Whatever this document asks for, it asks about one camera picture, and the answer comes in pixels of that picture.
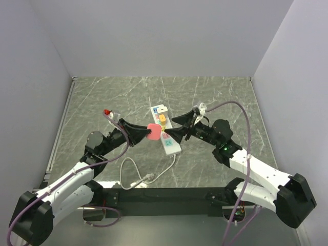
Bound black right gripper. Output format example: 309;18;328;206
164;110;220;147

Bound white power strip colourful sockets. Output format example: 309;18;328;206
150;104;181;157

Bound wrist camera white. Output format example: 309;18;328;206
103;109;121;124
192;102;207;124

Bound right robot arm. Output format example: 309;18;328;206
165;111;317;229

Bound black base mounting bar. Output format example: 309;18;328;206
86;187;238;217

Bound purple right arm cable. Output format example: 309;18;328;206
194;101;263;246

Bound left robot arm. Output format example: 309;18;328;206
7;118;151;245

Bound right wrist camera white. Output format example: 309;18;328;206
192;102;207;124

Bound yellow charger plug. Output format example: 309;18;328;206
159;114;167;125

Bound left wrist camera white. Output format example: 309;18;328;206
103;109;121;124

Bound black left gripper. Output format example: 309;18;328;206
100;118;151;156

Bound aluminium frame rail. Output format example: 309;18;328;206
40;76;78;185

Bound pink charger plug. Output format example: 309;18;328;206
147;123;161;141

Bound white usb charger plug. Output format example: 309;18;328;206
157;105;168;117

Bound white power strip cable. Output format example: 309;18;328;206
119;154;177;191

